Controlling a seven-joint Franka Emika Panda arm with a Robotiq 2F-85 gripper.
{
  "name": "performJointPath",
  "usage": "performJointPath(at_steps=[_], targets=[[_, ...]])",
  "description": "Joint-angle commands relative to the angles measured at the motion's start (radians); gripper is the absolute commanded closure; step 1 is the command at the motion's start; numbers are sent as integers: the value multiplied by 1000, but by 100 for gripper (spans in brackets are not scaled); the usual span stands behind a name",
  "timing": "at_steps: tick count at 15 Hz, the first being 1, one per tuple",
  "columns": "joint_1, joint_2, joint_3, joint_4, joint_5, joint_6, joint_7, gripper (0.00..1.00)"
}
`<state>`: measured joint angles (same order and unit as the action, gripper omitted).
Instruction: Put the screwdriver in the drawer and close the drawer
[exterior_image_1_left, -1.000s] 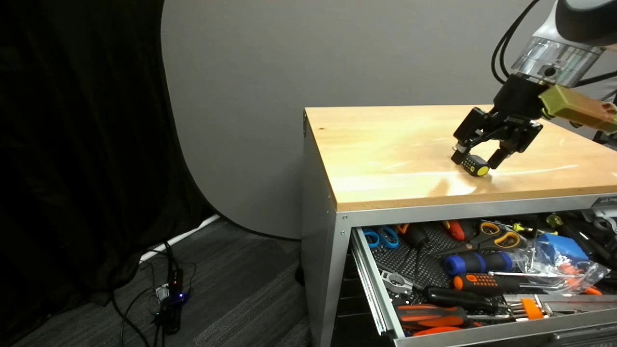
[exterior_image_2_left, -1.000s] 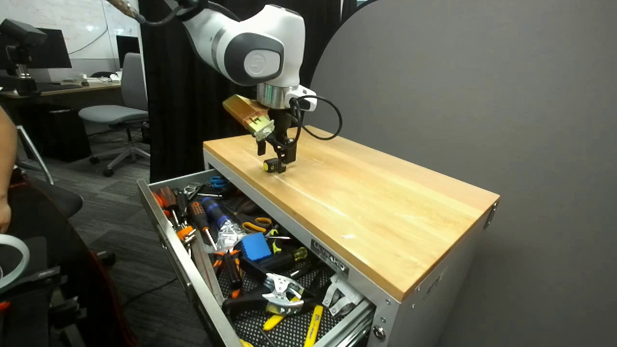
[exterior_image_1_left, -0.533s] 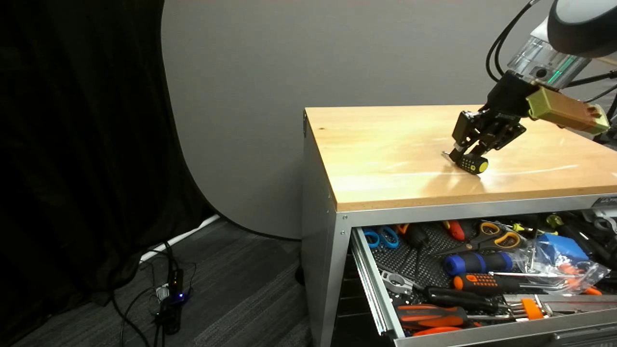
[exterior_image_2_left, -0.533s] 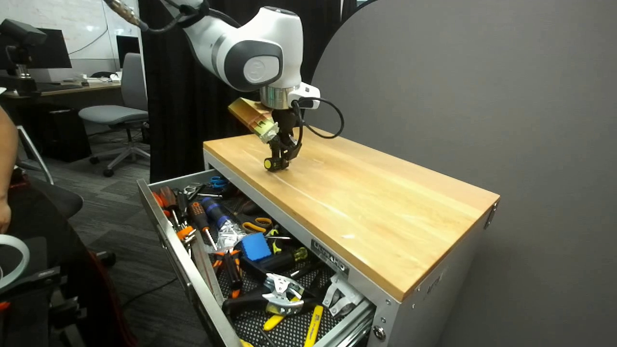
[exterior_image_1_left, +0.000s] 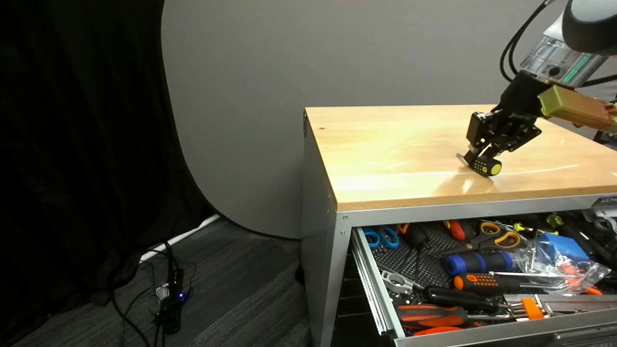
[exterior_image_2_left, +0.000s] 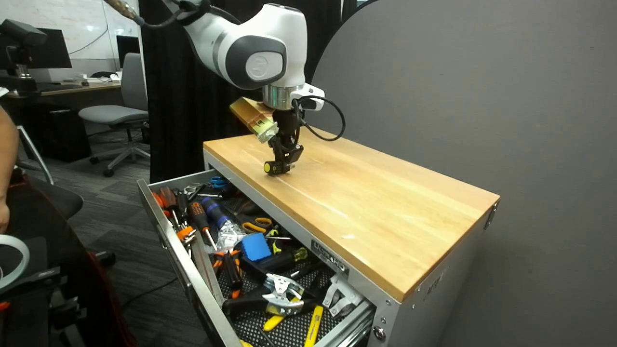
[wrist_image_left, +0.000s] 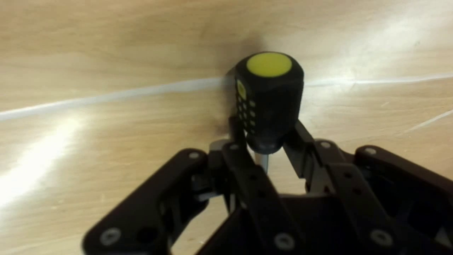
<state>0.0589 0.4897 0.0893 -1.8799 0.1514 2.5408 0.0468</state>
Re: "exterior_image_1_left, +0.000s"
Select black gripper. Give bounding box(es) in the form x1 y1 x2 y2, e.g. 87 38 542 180
465 69 550 167

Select yellow black handled screwdriver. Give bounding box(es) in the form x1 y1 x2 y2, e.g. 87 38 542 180
456 149 506 178

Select grey metal tool drawer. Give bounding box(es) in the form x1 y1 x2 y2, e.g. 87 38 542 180
350 207 617 347

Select orange black screwdriver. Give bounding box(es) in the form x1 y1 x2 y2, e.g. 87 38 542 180
452 271 564 294

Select wooden top metal workbench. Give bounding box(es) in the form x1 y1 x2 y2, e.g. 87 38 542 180
301 101 617 347

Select blue rectangular box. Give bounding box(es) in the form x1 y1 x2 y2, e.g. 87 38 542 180
539 230 593 265

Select clear plastic bag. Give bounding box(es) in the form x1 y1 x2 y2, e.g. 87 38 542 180
514 238 610 296

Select orange utility knife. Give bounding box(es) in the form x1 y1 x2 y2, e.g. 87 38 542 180
517 294 550 321

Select silver locking pliers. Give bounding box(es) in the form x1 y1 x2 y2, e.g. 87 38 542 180
381 267 429 298

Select grey round backdrop panel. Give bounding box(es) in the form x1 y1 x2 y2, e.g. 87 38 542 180
161 0 569 240

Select white floor strip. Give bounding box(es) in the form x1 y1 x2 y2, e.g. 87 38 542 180
138 211 224 265

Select black power strip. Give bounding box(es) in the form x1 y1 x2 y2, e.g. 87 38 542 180
153 265 190 335

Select black curtain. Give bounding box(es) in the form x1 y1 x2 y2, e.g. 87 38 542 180
0 0 217 331

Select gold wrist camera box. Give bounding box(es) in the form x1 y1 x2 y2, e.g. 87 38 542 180
539 82 617 134

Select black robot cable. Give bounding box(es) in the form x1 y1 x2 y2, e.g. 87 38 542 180
500 0 550 82
508 3 556 82

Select yellow black handled tool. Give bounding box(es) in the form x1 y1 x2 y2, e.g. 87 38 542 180
510 213 568 234

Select orange handled scissors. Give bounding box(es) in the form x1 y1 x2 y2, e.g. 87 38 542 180
479 219 525 252

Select red handled screwdriver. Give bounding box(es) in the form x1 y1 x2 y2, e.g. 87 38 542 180
444 219 471 244

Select blue handled screwdriver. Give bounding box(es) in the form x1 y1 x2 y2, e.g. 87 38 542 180
442 250 517 279

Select blue handled scissors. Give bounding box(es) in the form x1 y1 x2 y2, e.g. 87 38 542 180
361 225 404 252

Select orange handled pliers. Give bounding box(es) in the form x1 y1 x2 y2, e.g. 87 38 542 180
396 302 473 336

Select black power cable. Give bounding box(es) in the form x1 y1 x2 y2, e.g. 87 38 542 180
111 238 172 347

